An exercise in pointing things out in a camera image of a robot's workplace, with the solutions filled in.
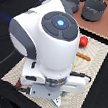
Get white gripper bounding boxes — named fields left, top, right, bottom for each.
left=20, top=59, right=91, bottom=100

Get red toy tomato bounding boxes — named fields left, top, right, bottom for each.
left=79, top=36, right=89, bottom=48

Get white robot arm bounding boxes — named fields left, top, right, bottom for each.
left=9, top=0, right=90, bottom=100

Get beige woven placemat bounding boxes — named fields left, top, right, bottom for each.
left=0, top=14, right=108, bottom=108

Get small grey pot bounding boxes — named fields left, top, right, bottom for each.
left=66, top=0, right=80, bottom=13

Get large grey pot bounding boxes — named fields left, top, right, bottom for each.
left=81, top=0, right=107, bottom=22

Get knife with wooden handle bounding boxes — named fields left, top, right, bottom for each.
left=76, top=52, right=91, bottom=61

